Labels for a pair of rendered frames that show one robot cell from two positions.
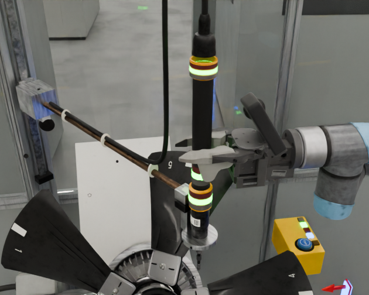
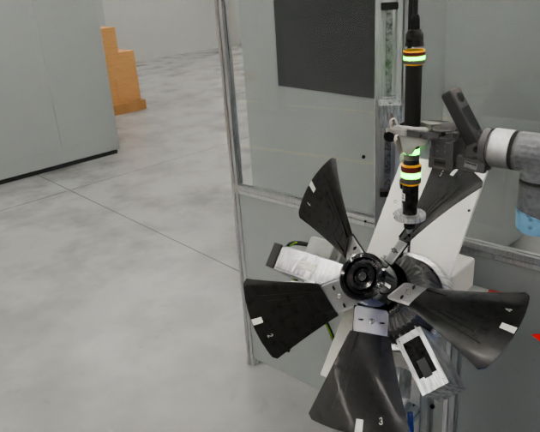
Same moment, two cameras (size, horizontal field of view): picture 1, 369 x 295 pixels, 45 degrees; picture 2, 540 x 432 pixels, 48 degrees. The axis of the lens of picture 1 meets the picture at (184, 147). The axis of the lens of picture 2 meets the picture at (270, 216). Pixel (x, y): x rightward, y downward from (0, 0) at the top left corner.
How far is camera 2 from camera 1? 0.89 m
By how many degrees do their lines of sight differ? 46
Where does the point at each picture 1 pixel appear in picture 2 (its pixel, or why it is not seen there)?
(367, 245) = not seen: outside the picture
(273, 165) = (466, 157)
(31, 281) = (318, 243)
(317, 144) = (499, 141)
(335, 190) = (521, 197)
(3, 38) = (379, 58)
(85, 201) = (390, 206)
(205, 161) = (402, 133)
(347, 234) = not seen: outside the picture
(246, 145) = (439, 129)
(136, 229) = (418, 243)
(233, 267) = not seen: outside the picture
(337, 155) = (516, 155)
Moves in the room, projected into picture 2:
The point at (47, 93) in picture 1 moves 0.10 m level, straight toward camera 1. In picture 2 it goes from (393, 107) to (381, 115)
